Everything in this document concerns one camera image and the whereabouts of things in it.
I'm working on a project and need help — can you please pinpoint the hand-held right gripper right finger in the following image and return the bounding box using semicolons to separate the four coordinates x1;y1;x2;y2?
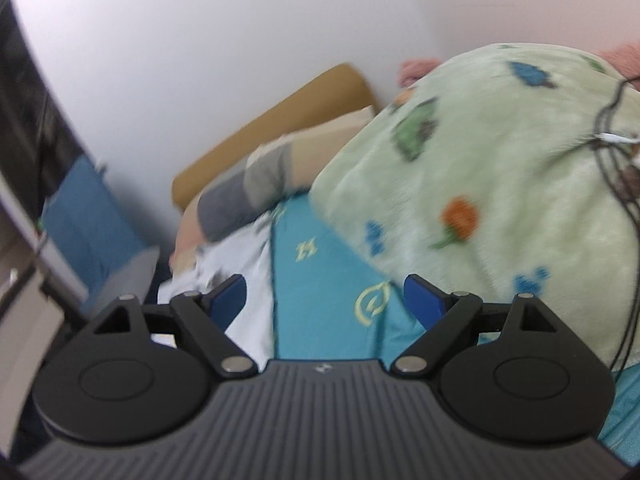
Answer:
389;274;558;380

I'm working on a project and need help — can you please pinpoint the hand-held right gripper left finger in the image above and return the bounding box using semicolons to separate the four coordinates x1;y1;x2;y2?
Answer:
90;274;258;380

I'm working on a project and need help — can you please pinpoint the white garment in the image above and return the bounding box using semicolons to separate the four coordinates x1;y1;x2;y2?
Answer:
157;209;277;363

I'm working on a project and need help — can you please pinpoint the teal patterned bed sheet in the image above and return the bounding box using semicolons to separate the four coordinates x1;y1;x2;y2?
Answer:
270;192;640;466

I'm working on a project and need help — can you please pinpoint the green printed blanket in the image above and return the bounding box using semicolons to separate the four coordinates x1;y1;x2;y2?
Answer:
307;42;640;372

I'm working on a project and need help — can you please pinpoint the blue bag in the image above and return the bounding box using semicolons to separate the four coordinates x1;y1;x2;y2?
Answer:
41;154;161;313

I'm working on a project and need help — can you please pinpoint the beige pillow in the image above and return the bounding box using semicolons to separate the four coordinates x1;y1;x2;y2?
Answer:
250;106;377;198

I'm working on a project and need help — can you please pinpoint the brown padded headboard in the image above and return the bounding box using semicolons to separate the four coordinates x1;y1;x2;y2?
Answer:
171;62;382;213

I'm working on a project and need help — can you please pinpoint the pink cloth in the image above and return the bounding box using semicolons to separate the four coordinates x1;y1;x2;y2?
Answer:
398;44;640;88

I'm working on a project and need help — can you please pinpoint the black cable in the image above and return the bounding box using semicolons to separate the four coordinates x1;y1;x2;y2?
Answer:
545;77;640;372

